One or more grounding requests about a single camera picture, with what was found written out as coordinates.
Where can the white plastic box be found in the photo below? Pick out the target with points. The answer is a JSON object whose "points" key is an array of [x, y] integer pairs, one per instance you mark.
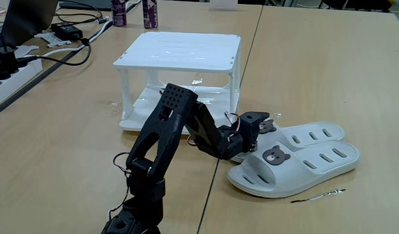
{"points": [[183, 52]]}

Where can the dark chair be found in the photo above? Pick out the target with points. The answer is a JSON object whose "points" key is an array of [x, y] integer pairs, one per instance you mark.
{"points": [[355, 4]]}

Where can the white stand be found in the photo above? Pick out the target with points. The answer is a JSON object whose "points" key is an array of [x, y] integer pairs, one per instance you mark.
{"points": [[223, 5]]}

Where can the dark flat device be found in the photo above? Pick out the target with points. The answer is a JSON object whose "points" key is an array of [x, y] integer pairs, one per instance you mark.
{"points": [[85, 4]]}

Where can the white flat plastic piece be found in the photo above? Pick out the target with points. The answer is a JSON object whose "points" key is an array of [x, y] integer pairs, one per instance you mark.
{"points": [[25, 50]]}

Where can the white bear slipper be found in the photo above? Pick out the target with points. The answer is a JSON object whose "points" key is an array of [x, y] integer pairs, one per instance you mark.
{"points": [[293, 172], [313, 133]]}

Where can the white power strip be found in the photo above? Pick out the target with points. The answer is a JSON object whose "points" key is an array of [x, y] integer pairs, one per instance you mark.
{"points": [[14, 83]]}

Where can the white printed plastic part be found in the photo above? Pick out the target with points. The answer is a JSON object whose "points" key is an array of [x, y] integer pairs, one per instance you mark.
{"points": [[53, 39]]}

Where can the dark open laptop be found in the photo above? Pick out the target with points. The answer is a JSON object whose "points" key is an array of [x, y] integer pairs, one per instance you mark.
{"points": [[27, 19]]}

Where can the thin metal drill bit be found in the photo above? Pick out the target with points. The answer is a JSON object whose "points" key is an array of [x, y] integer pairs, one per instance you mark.
{"points": [[318, 196]]}

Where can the black power plug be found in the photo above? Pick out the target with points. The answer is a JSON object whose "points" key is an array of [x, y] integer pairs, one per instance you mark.
{"points": [[7, 61]]}

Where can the purple drink can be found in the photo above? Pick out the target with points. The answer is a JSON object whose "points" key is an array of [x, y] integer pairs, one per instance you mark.
{"points": [[150, 14], [119, 13]]}

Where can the black power adapter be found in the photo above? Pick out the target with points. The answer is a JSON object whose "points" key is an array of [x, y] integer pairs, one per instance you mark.
{"points": [[67, 31]]}

